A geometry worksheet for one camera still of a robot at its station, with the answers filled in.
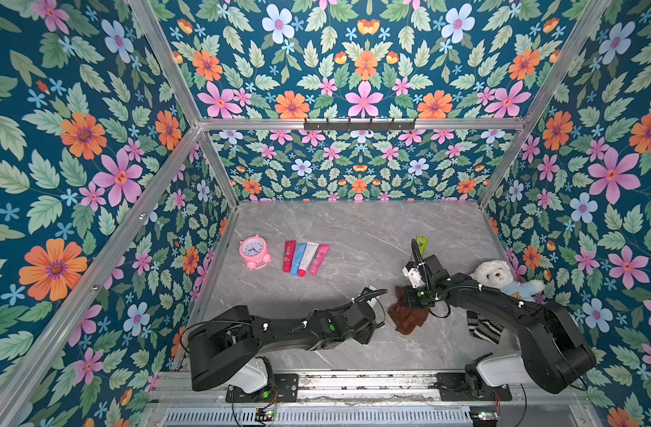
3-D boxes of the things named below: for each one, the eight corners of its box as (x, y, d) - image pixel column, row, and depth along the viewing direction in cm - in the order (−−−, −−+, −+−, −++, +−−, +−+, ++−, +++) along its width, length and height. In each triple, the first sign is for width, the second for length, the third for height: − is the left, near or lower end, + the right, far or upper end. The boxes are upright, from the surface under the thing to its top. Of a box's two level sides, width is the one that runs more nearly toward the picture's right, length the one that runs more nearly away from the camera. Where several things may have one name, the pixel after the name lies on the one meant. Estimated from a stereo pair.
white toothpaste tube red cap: (294, 275, 98) (293, 272, 97) (308, 244, 107) (308, 241, 106) (304, 278, 98) (303, 275, 96) (318, 246, 107) (317, 243, 105)
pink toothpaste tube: (308, 274, 99) (308, 271, 97) (320, 246, 108) (320, 242, 106) (318, 276, 99) (318, 273, 97) (329, 248, 107) (329, 244, 105)
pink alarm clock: (245, 273, 99) (242, 268, 96) (240, 246, 108) (237, 240, 105) (273, 264, 102) (271, 259, 99) (266, 238, 110) (263, 232, 107)
